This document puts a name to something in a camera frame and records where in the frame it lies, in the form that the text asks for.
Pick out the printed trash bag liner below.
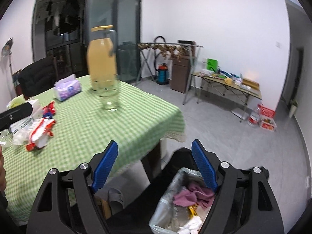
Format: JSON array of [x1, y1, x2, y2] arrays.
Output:
[[149, 168, 211, 233]]

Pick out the white tissue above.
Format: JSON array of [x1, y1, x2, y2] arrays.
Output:
[[177, 216, 203, 234]]

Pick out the dark glass sliding door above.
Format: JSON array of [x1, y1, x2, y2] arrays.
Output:
[[31, 0, 141, 82]]

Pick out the red white snack bag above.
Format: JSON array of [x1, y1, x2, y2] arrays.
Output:
[[25, 118, 56, 152]]

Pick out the purple tissue pack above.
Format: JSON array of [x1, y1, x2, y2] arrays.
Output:
[[54, 74, 82, 102]]

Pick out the clear drinking glass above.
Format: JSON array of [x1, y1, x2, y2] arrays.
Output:
[[97, 74, 120, 111]]

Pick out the folding camp table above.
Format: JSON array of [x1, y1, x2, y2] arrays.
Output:
[[190, 72, 262, 122]]

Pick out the green box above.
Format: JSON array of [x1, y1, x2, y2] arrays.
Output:
[[207, 59, 218, 73]]

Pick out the black jacket on chair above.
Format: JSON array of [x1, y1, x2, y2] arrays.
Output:
[[18, 57, 56, 99]]

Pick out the yellow snack wrapper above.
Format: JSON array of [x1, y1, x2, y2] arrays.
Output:
[[187, 204, 198, 219]]

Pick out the red blue snack wrapper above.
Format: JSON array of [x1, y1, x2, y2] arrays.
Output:
[[42, 101, 56, 119]]

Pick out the black trash bin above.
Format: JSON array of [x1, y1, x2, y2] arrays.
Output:
[[106, 147, 270, 234]]

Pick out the yellow thermos jug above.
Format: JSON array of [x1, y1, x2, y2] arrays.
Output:
[[87, 25, 117, 91]]

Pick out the metal drying rack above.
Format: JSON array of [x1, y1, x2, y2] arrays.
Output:
[[135, 42, 203, 104]]

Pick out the grey slipper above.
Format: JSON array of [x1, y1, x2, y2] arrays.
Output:
[[107, 188, 125, 215]]

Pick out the purple cloth rag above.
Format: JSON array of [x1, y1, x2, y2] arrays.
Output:
[[173, 182, 215, 210]]

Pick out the white cardboard box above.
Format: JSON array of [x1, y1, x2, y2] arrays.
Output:
[[10, 99, 43, 134]]

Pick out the red white carton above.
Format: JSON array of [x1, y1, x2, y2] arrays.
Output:
[[258, 104, 277, 132]]

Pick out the blue vacuum cleaner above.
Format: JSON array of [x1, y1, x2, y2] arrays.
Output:
[[154, 50, 169, 85]]

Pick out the dog food bag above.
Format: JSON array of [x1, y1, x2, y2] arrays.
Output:
[[6, 94, 26, 110]]

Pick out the brown cabinet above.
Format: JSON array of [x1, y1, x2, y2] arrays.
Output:
[[170, 40, 196, 93]]

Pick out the clear crumpled plastic bag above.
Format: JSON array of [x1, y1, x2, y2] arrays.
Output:
[[12, 129, 31, 146]]

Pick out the green checkered tablecloth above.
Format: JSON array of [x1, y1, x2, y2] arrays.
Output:
[[3, 76, 184, 225]]

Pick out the studio floor lamp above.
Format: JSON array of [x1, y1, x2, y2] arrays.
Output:
[[1, 37, 16, 91]]

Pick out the small potted plant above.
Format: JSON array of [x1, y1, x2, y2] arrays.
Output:
[[288, 99, 298, 118]]

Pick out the large water bottle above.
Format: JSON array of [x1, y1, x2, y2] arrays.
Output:
[[247, 107, 260, 127]]

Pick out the person's left hand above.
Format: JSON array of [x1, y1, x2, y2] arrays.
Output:
[[0, 147, 7, 192]]

